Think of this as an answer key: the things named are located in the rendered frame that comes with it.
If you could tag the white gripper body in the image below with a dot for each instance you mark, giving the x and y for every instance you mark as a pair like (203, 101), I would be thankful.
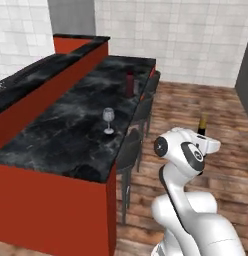
(210, 144)

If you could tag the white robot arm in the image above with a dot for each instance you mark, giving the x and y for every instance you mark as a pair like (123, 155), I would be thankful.
(192, 216)

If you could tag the wine bottle with yellow label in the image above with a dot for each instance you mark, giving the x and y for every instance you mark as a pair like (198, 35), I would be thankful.
(203, 124)

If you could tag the clear glass cup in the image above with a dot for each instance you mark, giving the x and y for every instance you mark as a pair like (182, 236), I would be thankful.
(137, 88)

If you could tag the dark red juice bottle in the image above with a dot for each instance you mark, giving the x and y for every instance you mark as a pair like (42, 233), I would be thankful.
(130, 86)

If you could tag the clear wine glass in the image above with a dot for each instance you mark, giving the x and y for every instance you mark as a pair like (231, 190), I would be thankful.
(108, 115)

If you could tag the red counter with black top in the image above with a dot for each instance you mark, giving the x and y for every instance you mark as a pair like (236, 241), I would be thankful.
(46, 206)

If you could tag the dark grey tall cabinet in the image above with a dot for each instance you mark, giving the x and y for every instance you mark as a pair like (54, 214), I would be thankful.
(245, 80)

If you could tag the dark grey bar stool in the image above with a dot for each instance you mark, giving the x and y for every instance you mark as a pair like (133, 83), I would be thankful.
(129, 150)
(144, 108)
(153, 83)

